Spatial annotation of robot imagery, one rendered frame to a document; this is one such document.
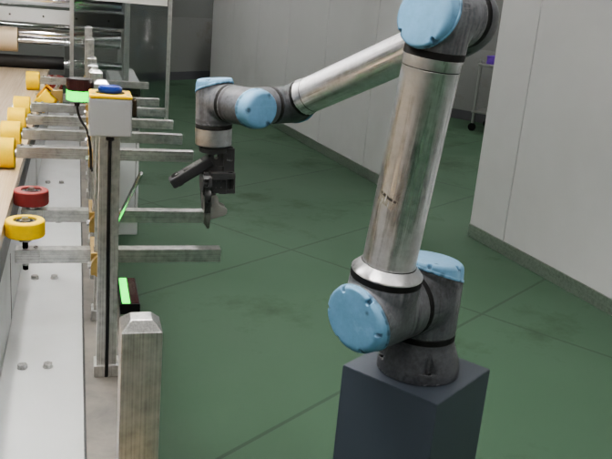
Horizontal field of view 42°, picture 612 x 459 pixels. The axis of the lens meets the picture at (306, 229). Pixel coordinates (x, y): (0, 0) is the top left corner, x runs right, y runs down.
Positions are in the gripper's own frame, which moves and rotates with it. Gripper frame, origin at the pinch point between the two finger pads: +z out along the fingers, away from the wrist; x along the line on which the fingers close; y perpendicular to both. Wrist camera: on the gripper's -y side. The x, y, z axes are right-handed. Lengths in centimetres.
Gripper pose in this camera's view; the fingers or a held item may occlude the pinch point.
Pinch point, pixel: (204, 223)
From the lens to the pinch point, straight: 205.4
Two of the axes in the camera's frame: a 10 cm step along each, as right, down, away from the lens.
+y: 9.7, -0.3, 2.6
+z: -0.5, 9.5, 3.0
